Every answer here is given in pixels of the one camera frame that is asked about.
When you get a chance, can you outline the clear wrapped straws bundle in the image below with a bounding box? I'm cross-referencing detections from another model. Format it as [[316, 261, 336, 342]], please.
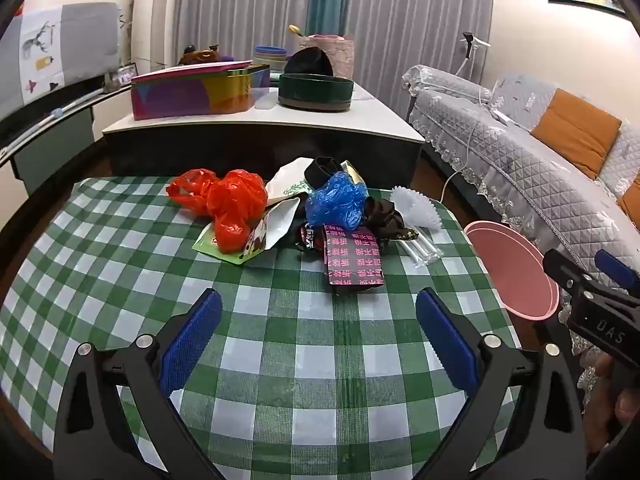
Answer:
[[397, 232, 443, 268]]

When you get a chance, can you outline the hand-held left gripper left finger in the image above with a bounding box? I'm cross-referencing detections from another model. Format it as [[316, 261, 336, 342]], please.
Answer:
[[52, 287, 226, 480]]

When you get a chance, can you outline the pink lace basket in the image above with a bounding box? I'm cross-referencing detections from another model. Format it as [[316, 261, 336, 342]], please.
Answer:
[[306, 34, 355, 81]]

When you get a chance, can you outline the black cloth band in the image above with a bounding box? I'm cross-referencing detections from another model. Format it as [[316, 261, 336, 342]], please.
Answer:
[[305, 156, 346, 188]]

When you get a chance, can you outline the green round tin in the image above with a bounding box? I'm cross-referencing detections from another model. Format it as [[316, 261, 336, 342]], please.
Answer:
[[278, 72, 354, 112]]

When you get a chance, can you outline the white cable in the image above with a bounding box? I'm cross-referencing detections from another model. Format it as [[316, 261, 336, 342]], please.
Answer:
[[442, 85, 496, 201]]

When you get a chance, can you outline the gold foil wrapper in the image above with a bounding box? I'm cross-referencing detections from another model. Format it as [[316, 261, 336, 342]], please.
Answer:
[[341, 160, 368, 186]]

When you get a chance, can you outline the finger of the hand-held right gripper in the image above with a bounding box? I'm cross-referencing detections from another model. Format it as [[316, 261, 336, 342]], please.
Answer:
[[542, 248, 583, 293], [594, 249, 640, 295]]

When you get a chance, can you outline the grey curtain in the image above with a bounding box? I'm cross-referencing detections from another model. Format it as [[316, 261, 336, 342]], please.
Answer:
[[165, 0, 321, 68], [345, 0, 496, 121]]

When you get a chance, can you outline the dark packet with pink print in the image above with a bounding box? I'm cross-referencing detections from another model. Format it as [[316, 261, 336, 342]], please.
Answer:
[[322, 223, 385, 296]]

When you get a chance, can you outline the person's right hand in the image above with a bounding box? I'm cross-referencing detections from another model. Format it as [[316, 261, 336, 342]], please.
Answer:
[[592, 356, 640, 443]]

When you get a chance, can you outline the white rod with blue tip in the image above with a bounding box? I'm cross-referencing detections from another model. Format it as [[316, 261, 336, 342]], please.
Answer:
[[30, 91, 103, 127]]

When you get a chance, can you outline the sofa with grey quilted cover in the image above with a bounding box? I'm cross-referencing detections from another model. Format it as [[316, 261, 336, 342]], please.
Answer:
[[402, 65, 640, 311]]

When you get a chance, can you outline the red plastic bag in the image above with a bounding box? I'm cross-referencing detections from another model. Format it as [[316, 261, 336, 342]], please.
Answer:
[[166, 168, 268, 254]]

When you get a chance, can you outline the green checked tablecloth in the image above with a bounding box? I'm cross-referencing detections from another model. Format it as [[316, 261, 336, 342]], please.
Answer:
[[0, 175, 523, 480]]

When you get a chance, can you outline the black folded cloth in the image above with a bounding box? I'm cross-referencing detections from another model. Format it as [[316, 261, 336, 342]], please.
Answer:
[[285, 46, 335, 78]]

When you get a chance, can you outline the stack of coloured bowls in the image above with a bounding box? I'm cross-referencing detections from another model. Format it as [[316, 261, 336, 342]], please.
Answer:
[[253, 45, 288, 73]]

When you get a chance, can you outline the black and red snack wrapper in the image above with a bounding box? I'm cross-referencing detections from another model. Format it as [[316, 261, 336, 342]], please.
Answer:
[[295, 222, 328, 251]]

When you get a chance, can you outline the brown teapot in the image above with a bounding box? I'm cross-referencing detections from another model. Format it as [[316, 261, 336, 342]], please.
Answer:
[[179, 45, 223, 66]]

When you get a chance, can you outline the white-top coffee table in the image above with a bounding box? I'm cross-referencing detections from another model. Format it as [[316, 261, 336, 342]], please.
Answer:
[[102, 80, 427, 181]]

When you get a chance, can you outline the television with grey dust cover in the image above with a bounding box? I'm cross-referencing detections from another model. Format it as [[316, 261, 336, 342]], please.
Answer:
[[0, 1, 123, 111]]

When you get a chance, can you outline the white stand lamp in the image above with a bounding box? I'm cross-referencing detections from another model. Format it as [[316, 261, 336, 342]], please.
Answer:
[[452, 32, 493, 81]]

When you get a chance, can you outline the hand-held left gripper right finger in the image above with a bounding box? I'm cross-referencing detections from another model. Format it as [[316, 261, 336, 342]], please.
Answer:
[[415, 287, 588, 480]]

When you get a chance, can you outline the brown floral cloth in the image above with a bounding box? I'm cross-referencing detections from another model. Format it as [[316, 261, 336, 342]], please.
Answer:
[[362, 197, 418, 242]]

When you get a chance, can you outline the blue plastic bag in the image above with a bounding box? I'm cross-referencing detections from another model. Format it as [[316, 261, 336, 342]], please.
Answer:
[[305, 171, 369, 232]]

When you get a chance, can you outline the white standing air conditioner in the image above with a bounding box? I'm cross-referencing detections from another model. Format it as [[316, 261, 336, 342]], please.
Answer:
[[131, 0, 176, 68]]

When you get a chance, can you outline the colourful tin box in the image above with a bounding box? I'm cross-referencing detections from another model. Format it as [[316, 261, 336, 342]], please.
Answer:
[[131, 60, 271, 121]]

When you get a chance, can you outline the small photo frame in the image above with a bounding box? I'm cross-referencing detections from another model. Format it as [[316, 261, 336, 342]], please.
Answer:
[[112, 62, 138, 88]]

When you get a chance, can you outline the white pleated paper liner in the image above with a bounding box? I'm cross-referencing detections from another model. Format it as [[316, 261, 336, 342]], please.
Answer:
[[390, 186, 442, 233]]

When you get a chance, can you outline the green snack packet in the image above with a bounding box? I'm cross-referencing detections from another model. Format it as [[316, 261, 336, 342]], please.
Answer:
[[192, 199, 301, 266]]

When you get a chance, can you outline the orange cushion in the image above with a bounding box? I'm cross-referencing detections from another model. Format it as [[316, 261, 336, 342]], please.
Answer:
[[616, 170, 640, 216], [530, 88, 622, 179]]

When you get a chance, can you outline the white leaf-print paper bag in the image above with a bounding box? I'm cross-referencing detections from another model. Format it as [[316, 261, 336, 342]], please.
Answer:
[[264, 157, 323, 207]]

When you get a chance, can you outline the television cabinet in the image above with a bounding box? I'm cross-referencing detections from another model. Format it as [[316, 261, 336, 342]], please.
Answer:
[[0, 77, 138, 196]]

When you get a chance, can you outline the pink plastic basin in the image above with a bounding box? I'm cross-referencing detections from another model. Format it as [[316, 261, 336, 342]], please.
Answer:
[[463, 220, 561, 320]]

